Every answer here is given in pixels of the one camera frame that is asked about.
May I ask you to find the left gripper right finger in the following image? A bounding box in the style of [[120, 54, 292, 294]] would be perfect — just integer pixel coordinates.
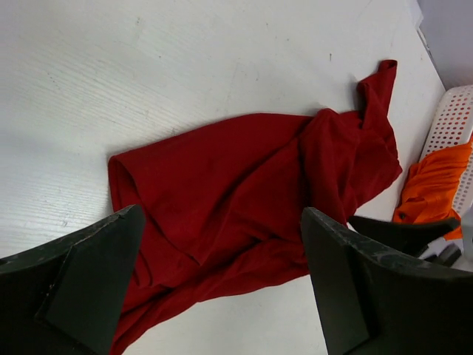
[[301, 208, 472, 354]]

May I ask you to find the red t-shirt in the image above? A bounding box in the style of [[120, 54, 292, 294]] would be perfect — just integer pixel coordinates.
[[108, 60, 402, 354]]

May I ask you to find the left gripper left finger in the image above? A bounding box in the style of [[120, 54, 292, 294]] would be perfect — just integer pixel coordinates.
[[1, 205, 146, 354]]

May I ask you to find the orange crumpled t-shirt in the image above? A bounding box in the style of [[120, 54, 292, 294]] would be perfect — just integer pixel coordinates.
[[392, 141, 472, 224]]

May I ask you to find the white perforated plastic basket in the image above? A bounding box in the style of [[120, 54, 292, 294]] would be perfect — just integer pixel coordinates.
[[420, 85, 473, 217]]

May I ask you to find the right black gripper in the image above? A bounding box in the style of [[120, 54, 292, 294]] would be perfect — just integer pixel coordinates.
[[348, 216, 463, 266]]

